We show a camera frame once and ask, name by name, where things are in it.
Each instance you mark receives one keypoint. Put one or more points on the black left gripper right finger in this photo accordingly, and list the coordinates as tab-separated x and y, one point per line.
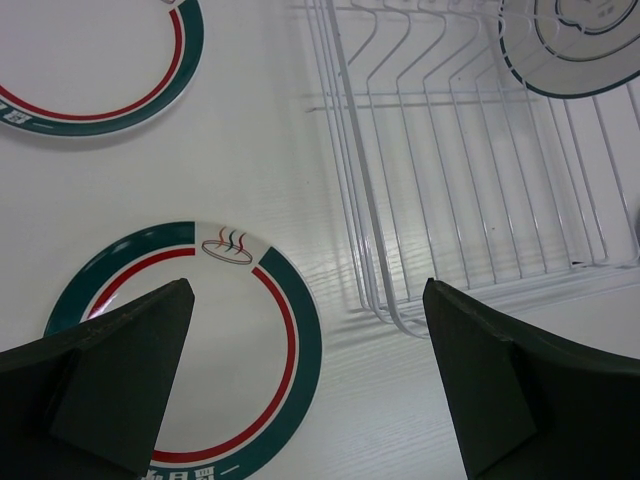
529	404

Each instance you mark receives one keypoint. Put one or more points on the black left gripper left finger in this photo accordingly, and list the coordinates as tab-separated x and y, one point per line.
88	402

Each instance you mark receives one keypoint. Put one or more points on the green red rimmed plate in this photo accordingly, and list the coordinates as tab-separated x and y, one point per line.
252	358
91	68

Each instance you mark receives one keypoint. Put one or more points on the white plate green line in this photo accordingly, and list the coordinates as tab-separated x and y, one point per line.
570	49

